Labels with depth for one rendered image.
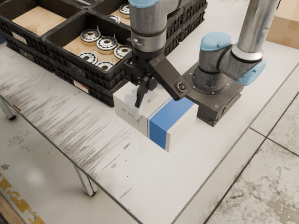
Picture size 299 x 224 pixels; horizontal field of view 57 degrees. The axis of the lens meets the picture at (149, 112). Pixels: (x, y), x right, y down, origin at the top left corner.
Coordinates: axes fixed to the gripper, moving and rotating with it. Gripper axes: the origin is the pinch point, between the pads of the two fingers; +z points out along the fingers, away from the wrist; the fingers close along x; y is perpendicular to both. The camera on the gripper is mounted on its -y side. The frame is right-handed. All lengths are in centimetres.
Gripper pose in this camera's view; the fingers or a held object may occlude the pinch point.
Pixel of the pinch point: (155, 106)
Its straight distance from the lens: 75.4
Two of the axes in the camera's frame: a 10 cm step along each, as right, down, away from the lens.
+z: 0.1, 6.3, 7.8
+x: -6.5, 5.9, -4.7
